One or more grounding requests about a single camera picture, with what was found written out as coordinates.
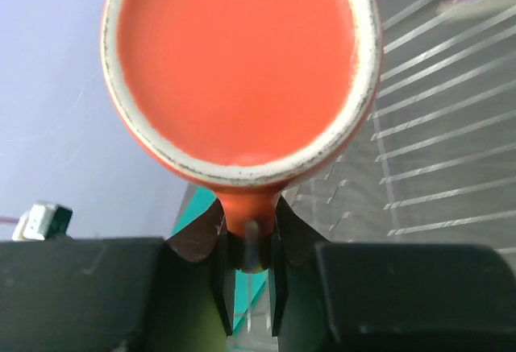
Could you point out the metal wire dish rack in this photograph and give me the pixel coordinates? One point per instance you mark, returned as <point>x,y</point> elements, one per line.
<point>435,160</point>

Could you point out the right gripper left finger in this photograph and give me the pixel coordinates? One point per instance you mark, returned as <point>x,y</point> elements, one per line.
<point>117,294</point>

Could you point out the orange mug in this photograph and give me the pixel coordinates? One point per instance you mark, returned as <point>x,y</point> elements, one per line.
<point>244,97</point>

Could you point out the teal hardcover book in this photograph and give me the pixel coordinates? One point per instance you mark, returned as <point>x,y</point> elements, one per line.
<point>242,290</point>

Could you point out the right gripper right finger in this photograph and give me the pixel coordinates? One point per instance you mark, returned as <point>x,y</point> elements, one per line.
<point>374,296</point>

